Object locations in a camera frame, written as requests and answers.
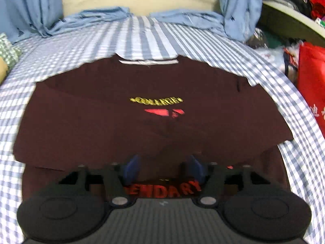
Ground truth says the blue star print curtain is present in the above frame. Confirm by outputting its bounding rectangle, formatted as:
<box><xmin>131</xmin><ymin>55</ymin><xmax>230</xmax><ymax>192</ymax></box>
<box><xmin>0</xmin><ymin>0</ymin><xmax>131</xmax><ymax>45</ymax></box>
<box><xmin>150</xmin><ymin>0</ymin><xmax>265</xmax><ymax>42</ymax></box>

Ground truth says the red fabric bag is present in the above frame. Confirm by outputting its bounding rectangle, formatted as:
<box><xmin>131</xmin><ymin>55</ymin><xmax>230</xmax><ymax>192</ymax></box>
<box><xmin>297</xmin><ymin>41</ymin><xmax>325</xmax><ymax>139</ymax></box>

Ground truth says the blue white checkered bed sheet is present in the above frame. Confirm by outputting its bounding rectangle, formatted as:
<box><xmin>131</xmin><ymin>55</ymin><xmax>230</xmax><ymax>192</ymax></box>
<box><xmin>0</xmin><ymin>13</ymin><xmax>325</xmax><ymax>244</ymax></box>

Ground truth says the maroon printed t-shirt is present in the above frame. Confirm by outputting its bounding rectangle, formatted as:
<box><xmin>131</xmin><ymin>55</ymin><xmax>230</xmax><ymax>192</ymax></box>
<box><xmin>13</xmin><ymin>53</ymin><xmax>295</xmax><ymax>209</ymax></box>

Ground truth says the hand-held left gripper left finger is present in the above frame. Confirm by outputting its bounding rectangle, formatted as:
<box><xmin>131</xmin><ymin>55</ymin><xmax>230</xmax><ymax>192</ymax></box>
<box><xmin>58</xmin><ymin>154</ymin><xmax>141</xmax><ymax>207</ymax></box>

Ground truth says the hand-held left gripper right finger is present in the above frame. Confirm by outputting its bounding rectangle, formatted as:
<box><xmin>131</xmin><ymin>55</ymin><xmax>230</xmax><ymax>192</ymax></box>
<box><xmin>186</xmin><ymin>154</ymin><xmax>270</xmax><ymax>207</ymax></box>

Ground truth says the green checkered pillow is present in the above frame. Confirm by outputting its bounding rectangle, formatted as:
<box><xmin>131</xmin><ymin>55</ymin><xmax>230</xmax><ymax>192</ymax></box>
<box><xmin>0</xmin><ymin>33</ymin><xmax>23</xmax><ymax>67</ymax></box>

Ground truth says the yellow avocado print pillow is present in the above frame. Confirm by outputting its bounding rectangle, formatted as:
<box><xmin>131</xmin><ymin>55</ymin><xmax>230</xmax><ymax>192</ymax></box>
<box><xmin>0</xmin><ymin>57</ymin><xmax>10</xmax><ymax>85</ymax></box>

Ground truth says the cream curved shelf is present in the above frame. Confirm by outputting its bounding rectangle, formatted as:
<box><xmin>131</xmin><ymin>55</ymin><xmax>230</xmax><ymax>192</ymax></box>
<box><xmin>260</xmin><ymin>0</ymin><xmax>325</xmax><ymax>49</ymax></box>

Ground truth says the clear plastic bag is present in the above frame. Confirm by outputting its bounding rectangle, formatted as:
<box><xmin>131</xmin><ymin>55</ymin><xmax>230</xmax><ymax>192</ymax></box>
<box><xmin>247</xmin><ymin>27</ymin><xmax>300</xmax><ymax>82</ymax></box>

